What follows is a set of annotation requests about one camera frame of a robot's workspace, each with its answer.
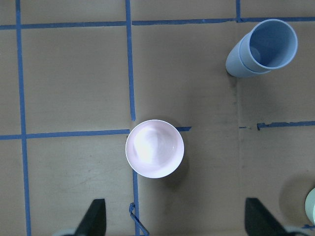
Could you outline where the blue cup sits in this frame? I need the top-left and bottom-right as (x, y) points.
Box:
(225, 40), (261, 78)
(240, 19), (298, 73)

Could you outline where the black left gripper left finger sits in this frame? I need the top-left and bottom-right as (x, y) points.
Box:
(74, 199), (106, 236)

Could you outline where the green bowl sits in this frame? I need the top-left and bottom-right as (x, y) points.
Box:
(305, 188), (315, 224)

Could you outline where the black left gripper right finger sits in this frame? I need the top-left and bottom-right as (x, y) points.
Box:
(245, 198), (290, 236)

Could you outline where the pink bowl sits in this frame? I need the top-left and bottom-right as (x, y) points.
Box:
(125, 119), (185, 178)

